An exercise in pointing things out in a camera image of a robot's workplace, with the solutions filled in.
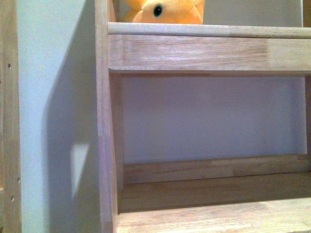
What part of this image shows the wooden side panel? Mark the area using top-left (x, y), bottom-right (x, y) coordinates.
top-left (0, 0), bottom-right (22, 233)

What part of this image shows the wooden shelf unit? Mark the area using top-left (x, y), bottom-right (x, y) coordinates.
top-left (95, 0), bottom-right (311, 233)

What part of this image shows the orange plush dinosaur toy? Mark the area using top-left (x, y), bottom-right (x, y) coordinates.
top-left (121, 0), bottom-right (206, 24)

